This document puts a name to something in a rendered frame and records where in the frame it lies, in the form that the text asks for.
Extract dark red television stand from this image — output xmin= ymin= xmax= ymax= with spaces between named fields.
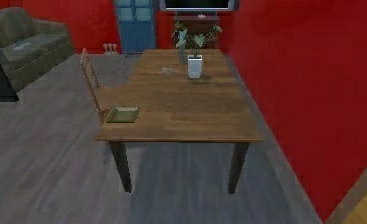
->
xmin=172 ymin=11 xmax=222 ymax=50

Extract brown wooden chair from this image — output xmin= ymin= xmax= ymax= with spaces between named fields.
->
xmin=102 ymin=42 xmax=119 ymax=55
xmin=79 ymin=47 xmax=111 ymax=124

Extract clear glass dish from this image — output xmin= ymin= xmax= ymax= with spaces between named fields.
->
xmin=160 ymin=66 xmax=180 ymax=76

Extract brown wooden dining table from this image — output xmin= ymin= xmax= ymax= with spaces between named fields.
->
xmin=94 ymin=48 xmax=266 ymax=195

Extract yellow wooden furniture corner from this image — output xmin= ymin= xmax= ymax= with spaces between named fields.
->
xmin=325 ymin=159 xmax=367 ymax=224

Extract grey blue sofa cushion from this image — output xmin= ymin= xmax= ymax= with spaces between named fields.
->
xmin=12 ymin=40 xmax=35 ymax=52

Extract blue panelled door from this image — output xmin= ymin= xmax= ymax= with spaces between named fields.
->
xmin=113 ymin=0 xmax=158 ymax=55

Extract green square tray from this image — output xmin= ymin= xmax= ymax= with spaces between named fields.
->
xmin=106 ymin=106 xmax=141 ymax=124

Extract grey blue vase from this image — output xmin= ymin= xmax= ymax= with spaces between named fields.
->
xmin=175 ymin=29 xmax=189 ymax=66

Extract black television set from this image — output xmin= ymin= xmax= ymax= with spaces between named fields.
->
xmin=159 ymin=0 xmax=240 ymax=13

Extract plant in white pot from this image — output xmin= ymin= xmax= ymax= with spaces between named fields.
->
xmin=171 ymin=22 xmax=223 ymax=80

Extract olive green sofa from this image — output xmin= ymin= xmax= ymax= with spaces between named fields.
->
xmin=0 ymin=7 xmax=76 ymax=93

